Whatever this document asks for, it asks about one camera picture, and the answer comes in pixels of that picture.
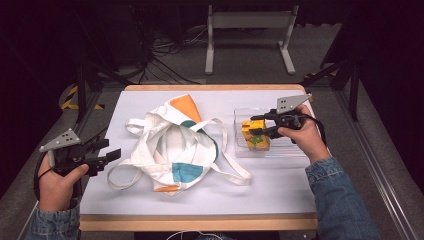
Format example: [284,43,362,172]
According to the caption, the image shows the white tote bag coloured patches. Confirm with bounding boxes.
[106,93,254,197]

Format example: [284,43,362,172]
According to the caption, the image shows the wooden table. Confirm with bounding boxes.
[79,83,319,232]

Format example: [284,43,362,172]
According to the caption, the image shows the white table mat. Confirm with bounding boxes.
[79,89,318,216]

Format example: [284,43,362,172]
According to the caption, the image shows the black metal stand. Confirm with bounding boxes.
[299,58,362,123]

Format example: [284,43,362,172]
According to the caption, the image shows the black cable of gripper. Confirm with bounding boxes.
[32,150,55,202]
[298,113,328,148]

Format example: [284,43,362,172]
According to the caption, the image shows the black tripod stand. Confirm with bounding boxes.
[73,9,135,125]

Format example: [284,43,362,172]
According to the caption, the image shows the clear plastic tray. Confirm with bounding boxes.
[232,106,313,160]

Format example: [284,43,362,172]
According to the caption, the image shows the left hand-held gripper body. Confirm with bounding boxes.
[38,127,108,178]

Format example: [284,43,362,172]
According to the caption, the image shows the yellow black hazard tape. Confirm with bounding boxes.
[59,84,106,112]

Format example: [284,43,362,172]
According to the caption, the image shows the person's right hand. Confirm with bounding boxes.
[276,104,332,165]

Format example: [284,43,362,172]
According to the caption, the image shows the aluminium floor rail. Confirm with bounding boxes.
[333,89,420,240]

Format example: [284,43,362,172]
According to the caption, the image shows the thin white cable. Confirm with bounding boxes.
[166,229,228,240]

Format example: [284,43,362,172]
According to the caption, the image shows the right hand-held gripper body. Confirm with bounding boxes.
[265,92,314,140]

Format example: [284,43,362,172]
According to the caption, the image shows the white metal stand frame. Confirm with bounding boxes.
[204,3,298,76]

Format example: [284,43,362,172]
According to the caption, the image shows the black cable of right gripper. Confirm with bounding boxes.
[298,113,328,148]

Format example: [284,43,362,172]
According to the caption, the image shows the bundle of floor cables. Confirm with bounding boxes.
[132,25,208,86]

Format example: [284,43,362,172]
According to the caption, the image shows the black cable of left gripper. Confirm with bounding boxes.
[32,150,55,202]

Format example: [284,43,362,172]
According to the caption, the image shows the person's left hand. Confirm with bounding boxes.
[36,155,91,213]

